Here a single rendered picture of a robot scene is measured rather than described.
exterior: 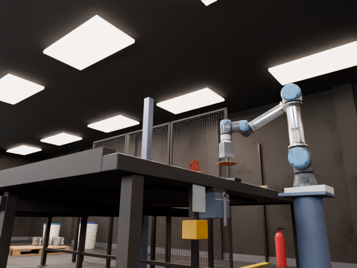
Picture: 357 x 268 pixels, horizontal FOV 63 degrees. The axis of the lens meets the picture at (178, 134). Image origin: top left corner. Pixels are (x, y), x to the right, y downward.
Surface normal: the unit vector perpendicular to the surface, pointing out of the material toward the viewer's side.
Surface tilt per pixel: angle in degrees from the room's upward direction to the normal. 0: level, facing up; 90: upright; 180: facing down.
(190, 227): 90
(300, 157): 98
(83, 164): 90
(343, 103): 90
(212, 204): 90
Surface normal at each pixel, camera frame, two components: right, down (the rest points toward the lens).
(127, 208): -0.63, -0.23
